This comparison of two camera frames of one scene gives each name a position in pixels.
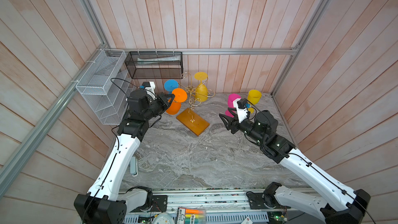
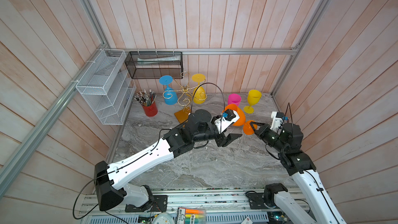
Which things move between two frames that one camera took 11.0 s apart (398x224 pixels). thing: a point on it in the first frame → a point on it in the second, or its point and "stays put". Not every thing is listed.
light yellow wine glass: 254,97 stays put
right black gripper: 234,123 → 261,130
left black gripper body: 159,105 → 222,139
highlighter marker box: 186,215 stays put
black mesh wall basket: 155,65 stays put
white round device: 164,218 stays put
